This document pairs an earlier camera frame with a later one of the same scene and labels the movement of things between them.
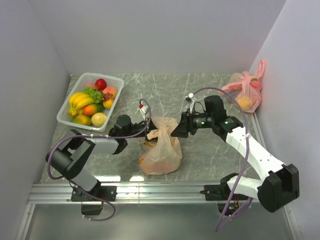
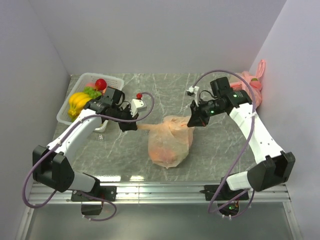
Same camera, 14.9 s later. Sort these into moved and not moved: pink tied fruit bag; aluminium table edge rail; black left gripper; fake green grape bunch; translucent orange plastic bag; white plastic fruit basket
Moved: black left gripper; translucent orange plastic bag
Not moved: aluminium table edge rail; fake green grape bunch; pink tied fruit bag; white plastic fruit basket
